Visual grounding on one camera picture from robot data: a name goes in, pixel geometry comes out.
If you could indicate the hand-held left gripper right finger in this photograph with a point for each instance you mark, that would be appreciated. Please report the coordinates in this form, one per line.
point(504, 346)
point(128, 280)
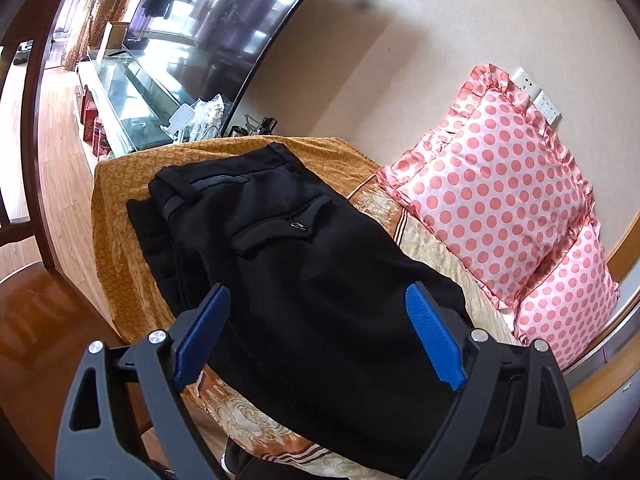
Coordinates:
point(434, 332)

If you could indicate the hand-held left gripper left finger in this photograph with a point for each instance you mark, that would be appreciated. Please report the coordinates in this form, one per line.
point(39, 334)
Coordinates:
point(197, 332)

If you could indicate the black pants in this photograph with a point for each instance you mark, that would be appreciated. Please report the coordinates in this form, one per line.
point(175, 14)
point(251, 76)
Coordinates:
point(310, 280)

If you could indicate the beige floral bed sheet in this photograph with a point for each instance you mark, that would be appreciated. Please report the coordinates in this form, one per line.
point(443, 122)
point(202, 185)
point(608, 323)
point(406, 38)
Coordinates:
point(435, 255)

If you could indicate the pink polka dot pillow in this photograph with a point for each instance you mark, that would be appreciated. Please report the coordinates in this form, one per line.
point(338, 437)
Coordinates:
point(567, 300)
point(492, 175)

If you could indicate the clear plastic bag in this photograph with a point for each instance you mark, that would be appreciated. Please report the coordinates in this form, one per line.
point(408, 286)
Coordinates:
point(206, 119)

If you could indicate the red box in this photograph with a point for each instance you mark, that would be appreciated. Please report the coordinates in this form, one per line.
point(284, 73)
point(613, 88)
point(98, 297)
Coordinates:
point(91, 120)

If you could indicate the glass tv cabinet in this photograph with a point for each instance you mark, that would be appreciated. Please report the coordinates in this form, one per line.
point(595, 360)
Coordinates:
point(127, 102)

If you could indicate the dark wooden chair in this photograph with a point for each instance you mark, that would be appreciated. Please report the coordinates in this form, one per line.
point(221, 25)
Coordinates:
point(25, 125)

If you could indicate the large flat television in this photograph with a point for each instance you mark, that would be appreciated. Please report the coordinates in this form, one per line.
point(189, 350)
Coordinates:
point(210, 30)

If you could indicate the white wall switch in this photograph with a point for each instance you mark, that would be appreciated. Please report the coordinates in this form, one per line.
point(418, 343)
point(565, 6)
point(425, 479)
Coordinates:
point(547, 107)

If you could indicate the white wall socket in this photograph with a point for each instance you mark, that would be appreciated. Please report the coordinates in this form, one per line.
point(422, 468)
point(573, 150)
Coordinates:
point(524, 81)

